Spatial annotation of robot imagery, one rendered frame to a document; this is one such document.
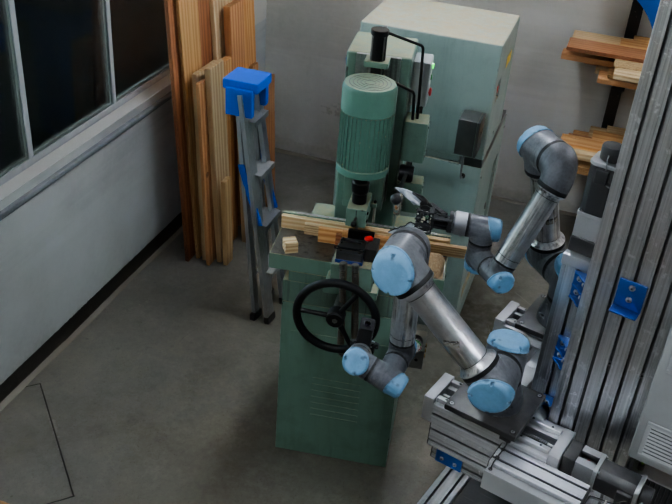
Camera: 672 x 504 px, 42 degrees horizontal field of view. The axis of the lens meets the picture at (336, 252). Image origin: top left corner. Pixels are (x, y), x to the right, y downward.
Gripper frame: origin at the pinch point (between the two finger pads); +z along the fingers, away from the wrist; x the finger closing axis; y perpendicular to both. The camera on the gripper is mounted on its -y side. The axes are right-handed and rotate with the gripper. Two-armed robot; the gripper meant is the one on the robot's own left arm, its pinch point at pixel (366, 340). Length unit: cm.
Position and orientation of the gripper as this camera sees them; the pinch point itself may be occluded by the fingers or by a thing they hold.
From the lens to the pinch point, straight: 280.0
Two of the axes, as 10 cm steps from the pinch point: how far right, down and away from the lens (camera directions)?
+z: 1.2, -0.2, 9.9
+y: -1.5, 9.9, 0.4
